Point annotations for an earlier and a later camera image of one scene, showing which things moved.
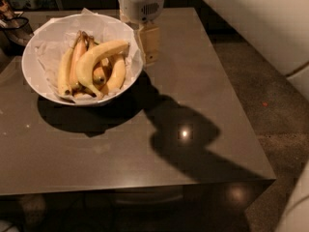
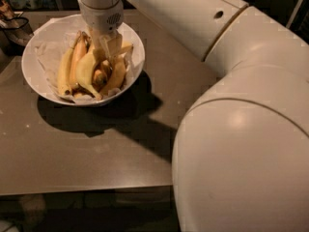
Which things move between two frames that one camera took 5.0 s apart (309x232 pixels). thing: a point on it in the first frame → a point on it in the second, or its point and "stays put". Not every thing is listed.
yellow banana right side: x=117 y=77 stays put
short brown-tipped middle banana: x=100 y=73 stays put
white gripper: x=139 y=8 → x=100 y=17
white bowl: x=45 y=46 stays put
